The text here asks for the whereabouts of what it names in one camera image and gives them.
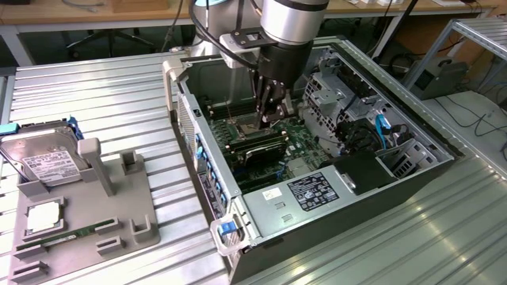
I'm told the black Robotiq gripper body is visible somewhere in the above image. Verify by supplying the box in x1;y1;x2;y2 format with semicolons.
257;41;314;89

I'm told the black graphics card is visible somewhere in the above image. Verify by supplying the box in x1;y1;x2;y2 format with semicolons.
243;141;289;167

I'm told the CPU socket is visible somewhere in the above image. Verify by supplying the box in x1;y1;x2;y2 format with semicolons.
234;115;266;140

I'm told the perforated metal drive cage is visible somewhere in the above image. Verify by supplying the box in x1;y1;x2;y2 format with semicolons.
303;72;383;149

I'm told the green motherboard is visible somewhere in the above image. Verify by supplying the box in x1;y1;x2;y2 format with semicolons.
206;97;346;194

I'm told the black fitted RAM stick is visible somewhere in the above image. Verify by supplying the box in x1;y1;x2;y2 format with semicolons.
227;138;289;154

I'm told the black plastic cover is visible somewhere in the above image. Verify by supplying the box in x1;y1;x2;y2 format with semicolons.
319;151;399;196

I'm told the black slanted pole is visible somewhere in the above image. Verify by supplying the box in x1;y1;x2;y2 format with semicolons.
374;0;419;60

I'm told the grey power supply unit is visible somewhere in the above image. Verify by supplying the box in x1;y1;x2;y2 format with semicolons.
241;164;361;240

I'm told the silver disk bay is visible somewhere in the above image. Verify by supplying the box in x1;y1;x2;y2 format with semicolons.
375;138;441;179

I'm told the open black PC case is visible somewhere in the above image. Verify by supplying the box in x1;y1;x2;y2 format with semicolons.
162;41;467;284

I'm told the grey tower computer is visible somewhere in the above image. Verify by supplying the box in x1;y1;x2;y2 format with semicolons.
403;58;473;101

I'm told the black office chair base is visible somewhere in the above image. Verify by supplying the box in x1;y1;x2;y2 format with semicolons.
66;28;155;59

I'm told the long wooden desk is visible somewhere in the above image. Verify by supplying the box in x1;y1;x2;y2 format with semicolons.
0;0;497;33

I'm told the grey plastic parts rack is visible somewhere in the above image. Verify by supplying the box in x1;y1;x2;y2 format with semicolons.
7;138;162;283

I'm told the silver hard disk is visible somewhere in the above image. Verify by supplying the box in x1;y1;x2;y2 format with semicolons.
0;126;91;188

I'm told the blue disk carrier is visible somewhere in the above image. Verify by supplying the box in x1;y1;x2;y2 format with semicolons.
0;116;87;142

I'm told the bare green RAM stick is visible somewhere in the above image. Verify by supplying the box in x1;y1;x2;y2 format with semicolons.
15;219;115;247

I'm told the silver CPU chip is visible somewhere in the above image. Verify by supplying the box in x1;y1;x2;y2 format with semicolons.
26;203;65;232

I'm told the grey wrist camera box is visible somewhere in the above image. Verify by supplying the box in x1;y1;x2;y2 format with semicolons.
219;27;278;69

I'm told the black wire bundle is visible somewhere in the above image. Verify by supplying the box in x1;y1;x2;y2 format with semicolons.
335;117;382;156

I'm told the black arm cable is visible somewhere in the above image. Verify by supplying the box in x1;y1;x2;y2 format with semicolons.
189;0;265;72

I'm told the blue flat wire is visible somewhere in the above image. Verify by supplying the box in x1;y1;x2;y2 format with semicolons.
374;114;394;149

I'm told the hanging cable with plug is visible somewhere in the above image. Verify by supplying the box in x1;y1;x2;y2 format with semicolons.
161;0;189;54

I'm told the black cable on white table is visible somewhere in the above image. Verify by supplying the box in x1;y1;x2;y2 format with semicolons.
434;97;507;138

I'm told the aluminium slat frame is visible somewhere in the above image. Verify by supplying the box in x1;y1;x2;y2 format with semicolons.
411;18;507;91

